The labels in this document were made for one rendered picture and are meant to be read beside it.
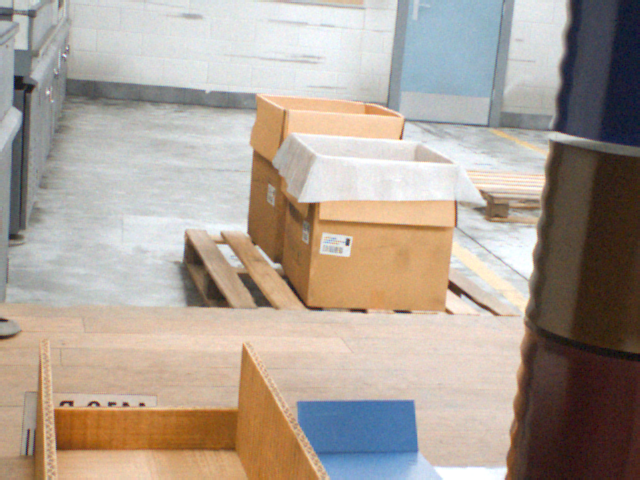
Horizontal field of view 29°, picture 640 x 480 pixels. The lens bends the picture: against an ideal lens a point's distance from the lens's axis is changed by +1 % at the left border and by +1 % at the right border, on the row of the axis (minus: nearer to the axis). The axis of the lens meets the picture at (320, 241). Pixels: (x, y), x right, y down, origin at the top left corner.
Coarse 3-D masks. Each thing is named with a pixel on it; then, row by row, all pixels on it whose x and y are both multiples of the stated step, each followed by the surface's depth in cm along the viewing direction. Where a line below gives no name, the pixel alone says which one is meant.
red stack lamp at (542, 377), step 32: (544, 352) 22; (576, 352) 22; (608, 352) 22; (544, 384) 22; (576, 384) 22; (608, 384) 21; (544, 416) 22; (576, 416) 22; (608, 416) 21; (512, 448) 23; (544, 448) 22; (576, 448) 22; (608, 448) 21
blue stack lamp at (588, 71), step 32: (576, 0) 21; (608, 0) 21; (576, 32) 21; (608, 32) 21; (576, 64) 21; (608, 64) 21; (576, 96) 21; (608, 96) 21; (576, 128) 21; (608, 128) 21
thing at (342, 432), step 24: (312, 408) 68; (336, 408) 69; (360, 408) 69; (384, 408) 70; (408, 408) 70; (312, 432) 68; (336, 432) 68; (360, 432) 69; (384, 432) 69; (408, 432) 70; (336, 456) 68; (360, 456) 68; (384, 456) 68; (408, 456) 69
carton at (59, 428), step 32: (256, 352) 70; (256, 384) 67; (32, 416) 70; (64, 416) 70; (96, 416) 70; (128, 416) 70; (160, 416) 71; (192, 416) 71; (224, 416) 72; (256, 416) 67; (288, 416) 60; (32, 448) 70; (64, 448) 70; (96, 448) 70; (128, 448) 71; (160, 448) 71; (192, 448) 72; (224, 448) 72; (256, 448) 66; (288, 448) 59
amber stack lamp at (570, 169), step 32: (576, 160) 21; (608, 160) 21; (544, 192) 22; (576, 192) 21; (608, 192) 21; (544, 224) 22; (576, 224) 21; (608, 224) 21; (544, 256) 22; (576, 256) 21; (608, 256) 21; (544, 288) 22; (576, 288) 21; (608, 288) 21; (544, 320) 22; (576, 320) 21; (608, 320) 21
